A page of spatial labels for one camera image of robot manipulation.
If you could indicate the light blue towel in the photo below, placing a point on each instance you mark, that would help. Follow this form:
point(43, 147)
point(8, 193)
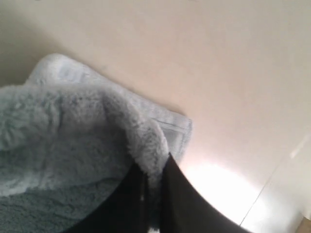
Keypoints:
point(68, 136)

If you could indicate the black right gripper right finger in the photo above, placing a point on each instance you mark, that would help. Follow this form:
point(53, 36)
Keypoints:
point(184, 210)

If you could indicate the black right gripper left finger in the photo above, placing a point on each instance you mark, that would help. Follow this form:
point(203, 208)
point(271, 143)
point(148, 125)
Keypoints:
point(124, 211)

